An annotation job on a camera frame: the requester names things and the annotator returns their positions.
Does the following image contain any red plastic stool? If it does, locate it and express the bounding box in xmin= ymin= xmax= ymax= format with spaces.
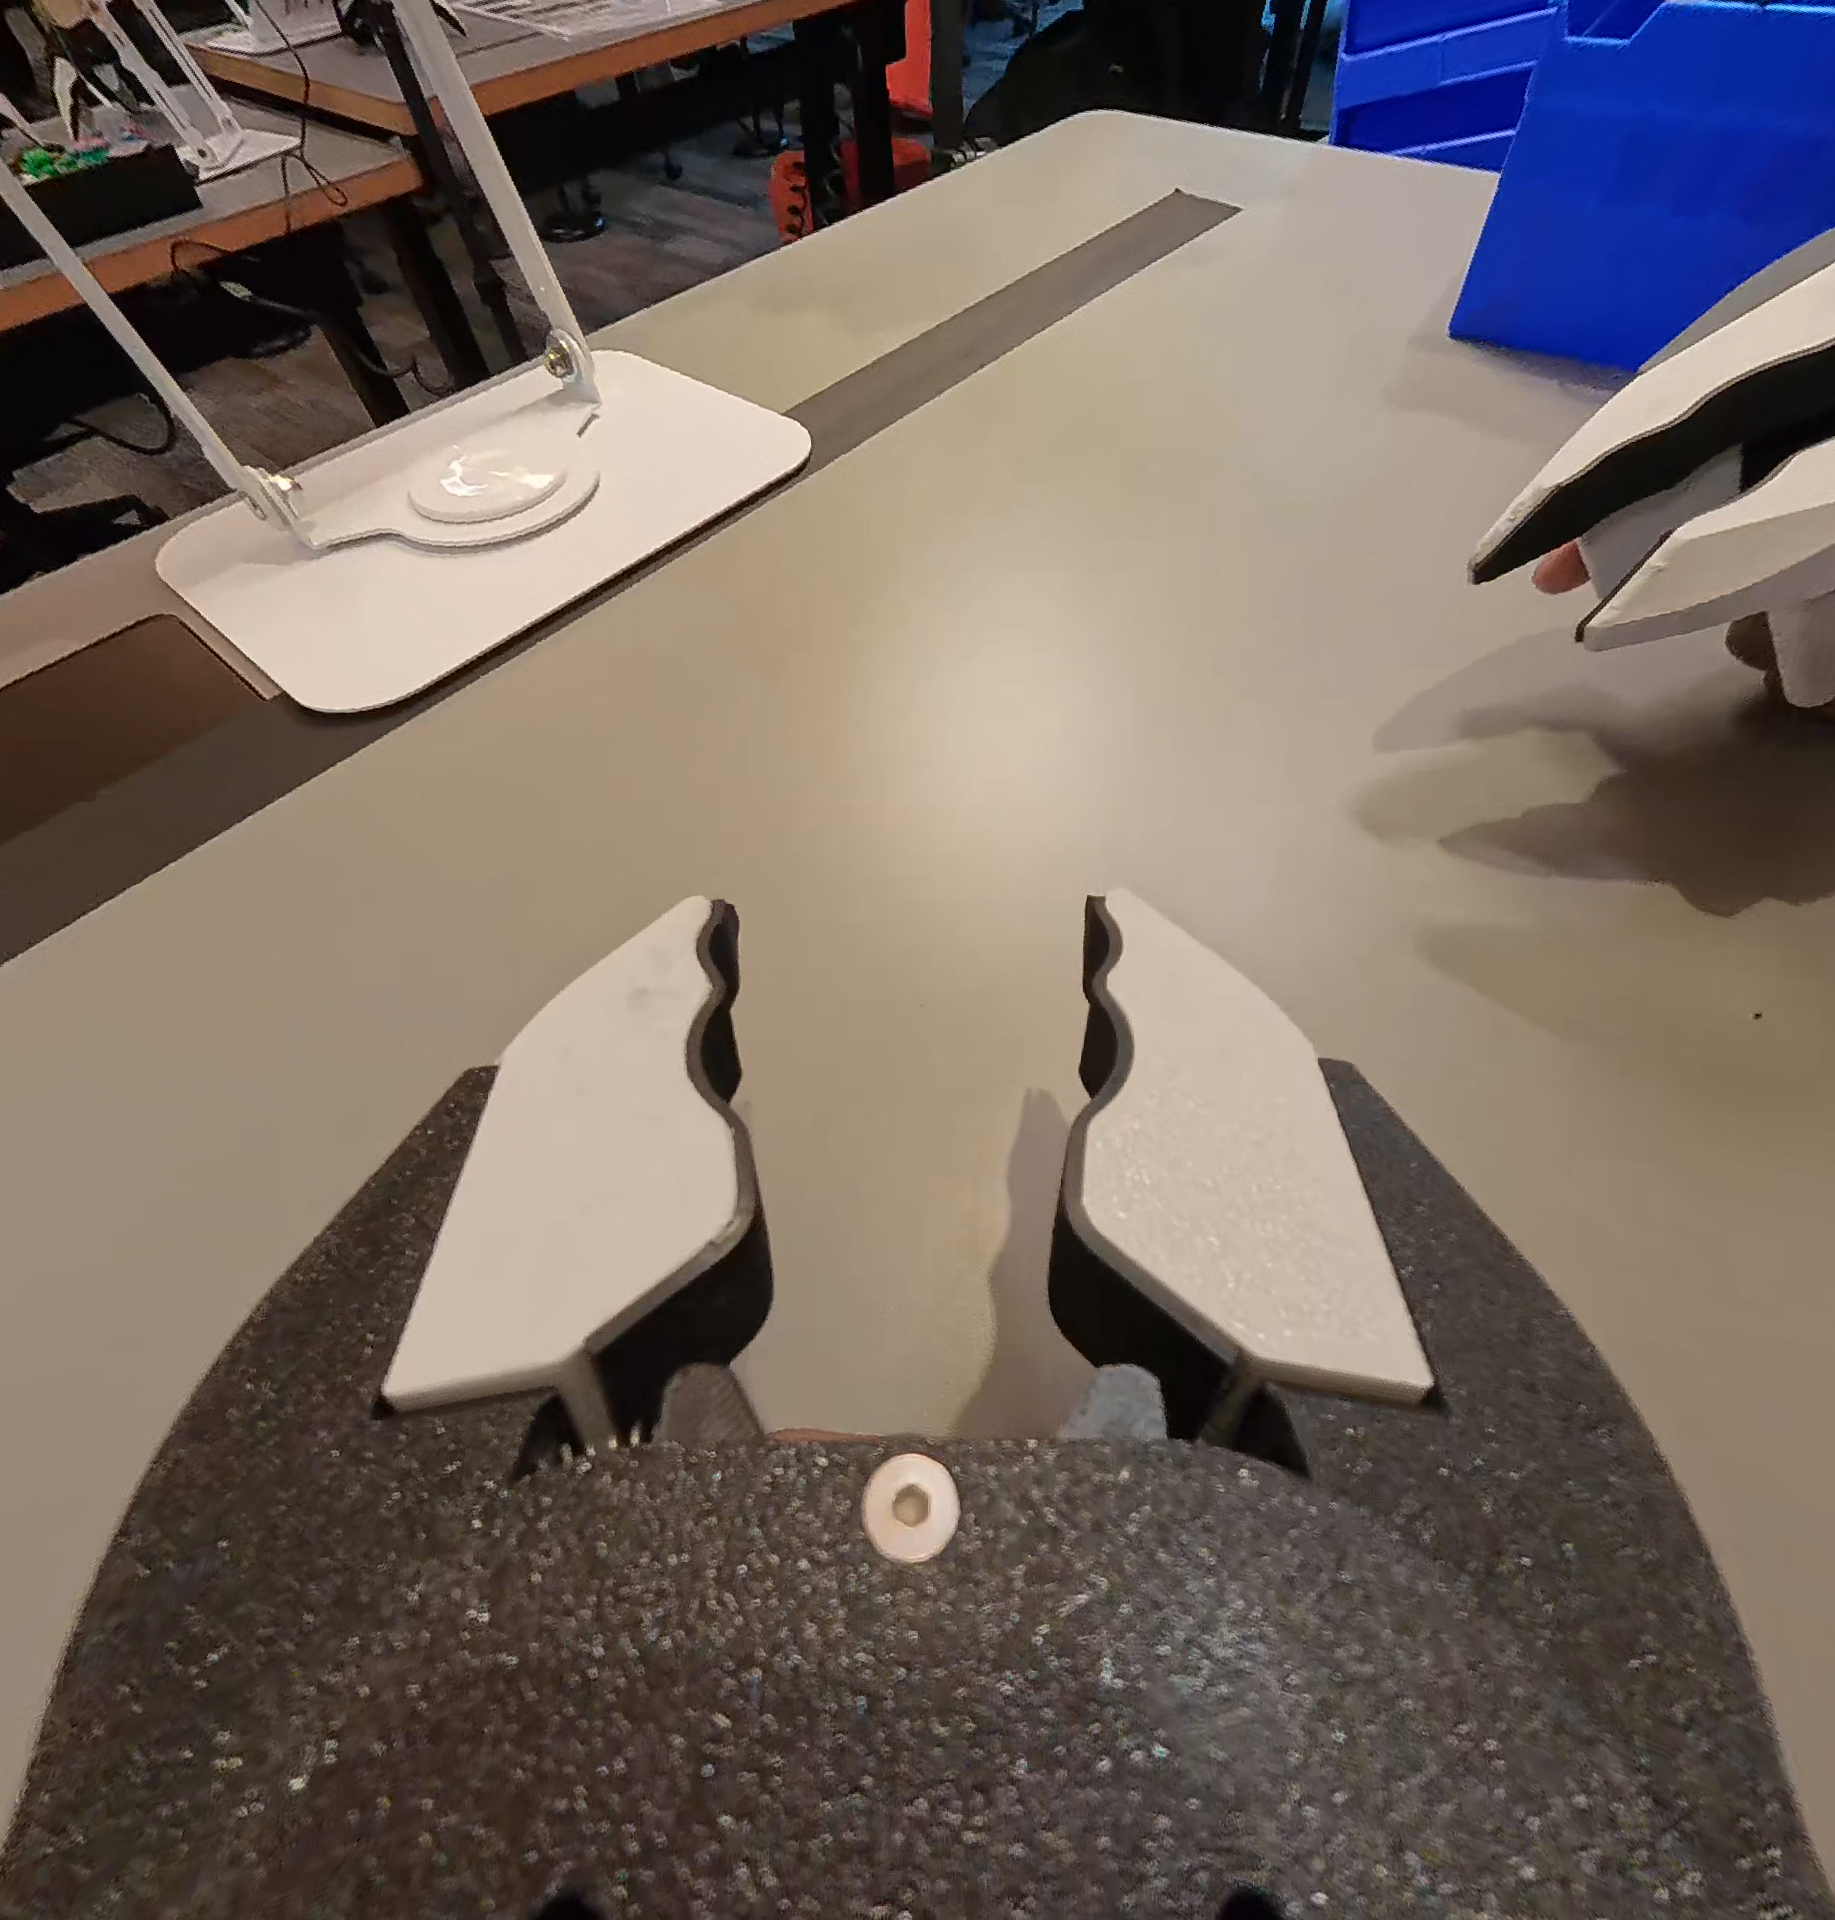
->
xmin=767 ymin=141 xmax=862 ymax=246

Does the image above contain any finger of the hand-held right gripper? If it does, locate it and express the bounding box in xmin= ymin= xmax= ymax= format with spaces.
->
xmin=1465 ymin=256 xmax=1835 ymax=589
xmin=1574 ymin=432 xmax=1835 ymax=656

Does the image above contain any person's right hand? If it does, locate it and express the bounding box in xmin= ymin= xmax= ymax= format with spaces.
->
xmin=1724 ymin=597 xmax=1835 ymax=713

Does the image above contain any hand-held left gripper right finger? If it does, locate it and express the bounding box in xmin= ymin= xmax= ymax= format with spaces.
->
xmin=1046 ymin=888 xmax=1440 ymax=1430

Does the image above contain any blue bin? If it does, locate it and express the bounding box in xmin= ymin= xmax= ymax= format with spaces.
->
xmin=1445 ymin=0 xmax=1835 ymax=372

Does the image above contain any black tray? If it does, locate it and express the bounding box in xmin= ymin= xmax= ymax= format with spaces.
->
xmin=0 ymin=132 xmax=205 ymax=274

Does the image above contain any wooden table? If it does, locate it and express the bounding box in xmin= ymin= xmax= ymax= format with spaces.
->
xmin=189 ymin=0 xmax=932 ymax=256
xmin=0 ymin=110 xmax=476 ymax=452

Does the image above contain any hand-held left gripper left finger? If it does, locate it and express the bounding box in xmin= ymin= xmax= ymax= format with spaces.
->
xmin=382 ymin=894 xmax=775 ymax=1446

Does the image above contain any clear acrylic stand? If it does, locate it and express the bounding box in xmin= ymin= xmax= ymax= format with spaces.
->
xmin=99 ymin=0 xmax=305 ymax=184

